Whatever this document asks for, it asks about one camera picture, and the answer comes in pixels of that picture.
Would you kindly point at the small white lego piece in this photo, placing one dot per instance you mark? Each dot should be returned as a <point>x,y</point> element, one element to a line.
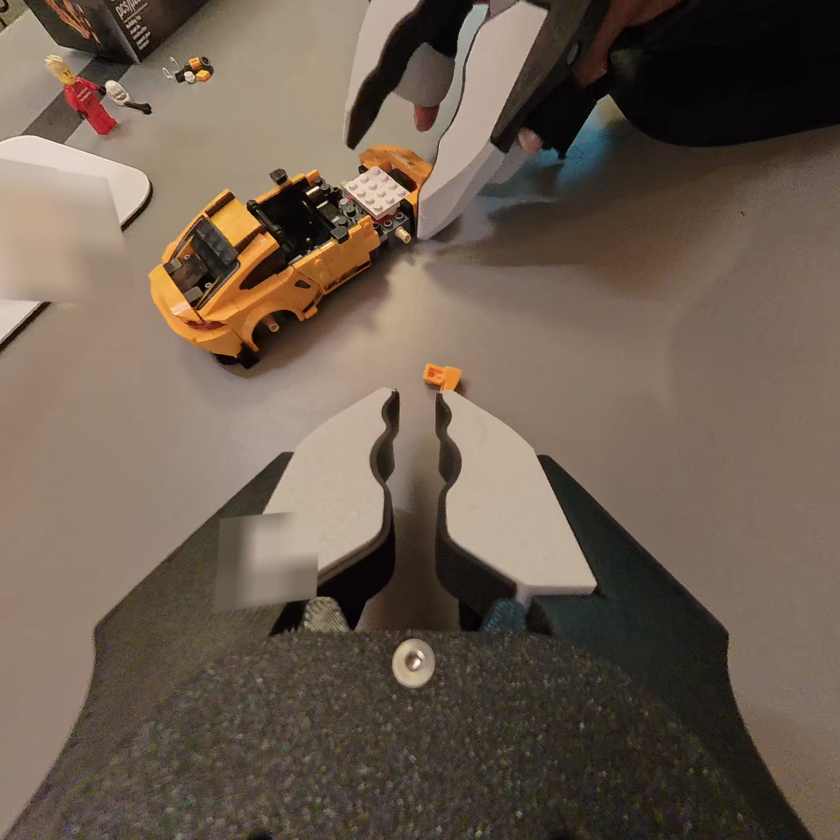
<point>189,77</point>

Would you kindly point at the person's right hand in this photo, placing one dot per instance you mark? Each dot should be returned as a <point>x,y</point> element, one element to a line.
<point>623,23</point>

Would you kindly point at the yellow lego car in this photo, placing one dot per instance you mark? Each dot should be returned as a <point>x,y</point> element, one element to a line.
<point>315,262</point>

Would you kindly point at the black lego wrench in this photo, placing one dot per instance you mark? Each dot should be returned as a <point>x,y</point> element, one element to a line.
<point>141,107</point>

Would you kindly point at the white lego helmet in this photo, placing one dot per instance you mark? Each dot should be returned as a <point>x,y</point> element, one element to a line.
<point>116,92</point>

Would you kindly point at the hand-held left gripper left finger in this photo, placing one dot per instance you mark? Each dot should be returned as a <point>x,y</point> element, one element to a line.
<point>334,472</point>

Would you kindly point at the black and orange lego piece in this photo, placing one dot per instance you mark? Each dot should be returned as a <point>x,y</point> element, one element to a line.
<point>197,65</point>

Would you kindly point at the black lego set box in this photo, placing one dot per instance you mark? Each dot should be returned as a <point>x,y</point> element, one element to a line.
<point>98,26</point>

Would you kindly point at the small orange lego bracket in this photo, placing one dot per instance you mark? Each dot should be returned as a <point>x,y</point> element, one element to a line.
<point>435,374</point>

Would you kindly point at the red lego minifigure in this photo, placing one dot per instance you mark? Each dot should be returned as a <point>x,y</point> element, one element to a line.
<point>88,105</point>

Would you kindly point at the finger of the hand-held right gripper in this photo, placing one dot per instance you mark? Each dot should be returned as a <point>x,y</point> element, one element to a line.
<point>485,85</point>
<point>374,65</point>

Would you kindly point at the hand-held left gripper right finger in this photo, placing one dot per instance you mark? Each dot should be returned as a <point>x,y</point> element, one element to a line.
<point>505,512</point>

